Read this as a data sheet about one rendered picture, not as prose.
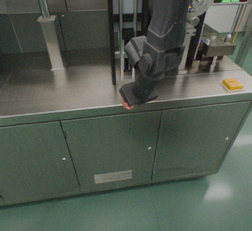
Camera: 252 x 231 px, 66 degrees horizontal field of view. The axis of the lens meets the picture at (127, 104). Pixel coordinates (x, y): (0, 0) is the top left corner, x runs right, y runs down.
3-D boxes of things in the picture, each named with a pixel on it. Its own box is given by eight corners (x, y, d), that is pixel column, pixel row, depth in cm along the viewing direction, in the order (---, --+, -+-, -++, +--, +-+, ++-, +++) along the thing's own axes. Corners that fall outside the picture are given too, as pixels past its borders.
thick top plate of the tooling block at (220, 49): (205, 56, 108) (208, 46, 104) (179, 31, 138) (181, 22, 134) (233, 54, 110) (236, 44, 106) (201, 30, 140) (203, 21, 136)
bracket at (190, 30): (178, 73, 108) (189, 15, 88) (174, 68, 113) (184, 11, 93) (187, 73, 108) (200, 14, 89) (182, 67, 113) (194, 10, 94)
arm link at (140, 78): (150, 81, 45) (170, 75, 47) (137, 57, 47) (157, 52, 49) (141, 94, 51) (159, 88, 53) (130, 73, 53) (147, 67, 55)
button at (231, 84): (229, 90, 95) (230, 86, 93) (221, 82, 100) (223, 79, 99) (242, 89, 96) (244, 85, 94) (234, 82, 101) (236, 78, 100)
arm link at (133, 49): (150, 64, 39) (183, 55, 42) (126, 21, 42) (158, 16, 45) (134, 91, 50) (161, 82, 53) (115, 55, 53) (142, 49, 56)
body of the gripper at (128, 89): (119, 88, 57) (124, 75, 51) (148, 79, 61) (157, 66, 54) (128, 108, 56) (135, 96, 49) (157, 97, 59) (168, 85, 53)
